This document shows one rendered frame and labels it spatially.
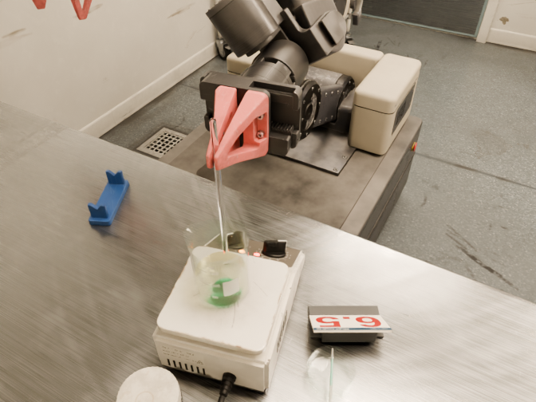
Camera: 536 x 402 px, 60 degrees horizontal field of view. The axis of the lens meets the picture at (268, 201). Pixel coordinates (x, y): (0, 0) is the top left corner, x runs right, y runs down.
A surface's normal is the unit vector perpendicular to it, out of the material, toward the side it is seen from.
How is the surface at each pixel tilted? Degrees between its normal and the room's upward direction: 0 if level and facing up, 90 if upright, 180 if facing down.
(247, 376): 90
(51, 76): 90
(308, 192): 0
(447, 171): 0
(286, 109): 90
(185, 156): 0
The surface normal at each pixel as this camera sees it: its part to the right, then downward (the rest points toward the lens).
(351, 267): 0.00, -0.74
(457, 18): -0.49, 0.59
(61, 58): 0.88, 0.33
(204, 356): -0.26, 0.65
